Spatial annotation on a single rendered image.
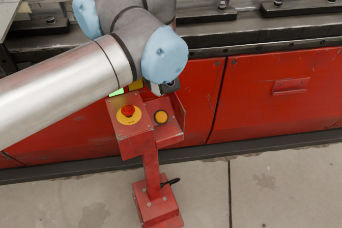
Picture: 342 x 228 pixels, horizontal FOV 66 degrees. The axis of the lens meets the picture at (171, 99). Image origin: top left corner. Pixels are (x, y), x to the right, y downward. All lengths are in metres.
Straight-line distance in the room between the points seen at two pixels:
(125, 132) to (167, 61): 0.41
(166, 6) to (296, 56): 0.70
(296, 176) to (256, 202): 0.29
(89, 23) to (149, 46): 0.13
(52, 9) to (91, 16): 0.53
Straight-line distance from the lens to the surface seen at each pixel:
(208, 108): 1.16
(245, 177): 1.57
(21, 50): 0.93
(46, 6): 0.97
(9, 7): 0.88
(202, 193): 1.48
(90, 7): 0.45
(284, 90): 1.22
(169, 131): 0.81
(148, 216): 1.32
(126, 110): 0.73
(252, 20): 0.99
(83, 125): 1.18
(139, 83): 0.80
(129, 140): 0.74
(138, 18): 0.39
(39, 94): 0.33
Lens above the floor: 1.37
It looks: 49 degrees down
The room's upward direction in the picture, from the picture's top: straight up
